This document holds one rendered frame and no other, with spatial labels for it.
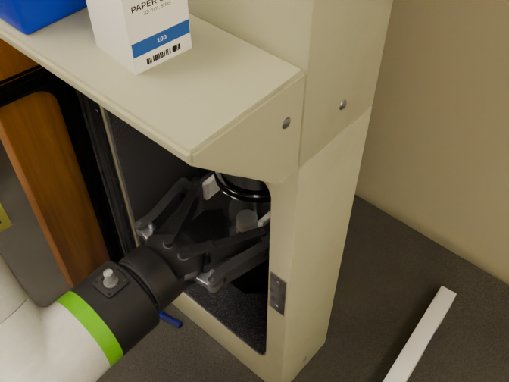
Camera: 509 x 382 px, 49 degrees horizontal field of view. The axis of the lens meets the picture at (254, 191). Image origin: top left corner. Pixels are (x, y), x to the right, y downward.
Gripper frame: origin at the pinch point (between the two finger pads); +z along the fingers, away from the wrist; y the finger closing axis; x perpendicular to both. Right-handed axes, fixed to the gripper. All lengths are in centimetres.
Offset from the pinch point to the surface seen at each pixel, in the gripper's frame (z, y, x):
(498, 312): 23.9, -31.9, 25.6
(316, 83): -9.2, -14.0, -29.3
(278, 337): -10.1, -12.9, 9.5
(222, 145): -19.2, -14.0, -30.0
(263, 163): -15.0, -14.0, -25.4
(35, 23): -20.2, 4.1, -31.9
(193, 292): -9.1, 4.2, 18.2
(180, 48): -15.0, -6.0, -31.6
